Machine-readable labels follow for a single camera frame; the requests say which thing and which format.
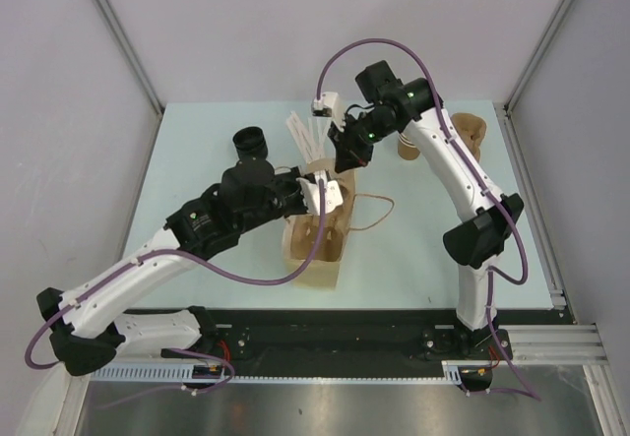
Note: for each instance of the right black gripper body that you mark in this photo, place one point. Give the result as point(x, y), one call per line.
point(361, 133)

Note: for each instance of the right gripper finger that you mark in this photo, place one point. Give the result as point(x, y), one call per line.
point(341, 159)
point(358, 158)

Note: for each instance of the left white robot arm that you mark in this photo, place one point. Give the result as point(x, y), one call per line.
point(89, 325)

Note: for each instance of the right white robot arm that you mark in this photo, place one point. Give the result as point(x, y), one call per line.
point(487, 216)

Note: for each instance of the pile of white straws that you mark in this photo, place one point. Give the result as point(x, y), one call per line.
point(310, 136)

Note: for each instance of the stack of paper cups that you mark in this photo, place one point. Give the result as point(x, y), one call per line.
point(407, 150)

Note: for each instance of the stack of black lids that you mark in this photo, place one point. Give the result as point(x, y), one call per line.
point(250, 143)

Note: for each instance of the brown pulp cup carriers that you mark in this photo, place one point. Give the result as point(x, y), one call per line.
point(472, 130)

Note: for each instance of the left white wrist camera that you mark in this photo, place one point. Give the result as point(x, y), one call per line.
point(322, 193)

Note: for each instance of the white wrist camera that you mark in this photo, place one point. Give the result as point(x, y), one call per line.
point(322, 193)
point(331, 106)

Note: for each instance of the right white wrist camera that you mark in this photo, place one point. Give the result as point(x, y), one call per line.
point(331, 106)

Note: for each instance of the white cable duct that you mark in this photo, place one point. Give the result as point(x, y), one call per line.
point(284, 368)

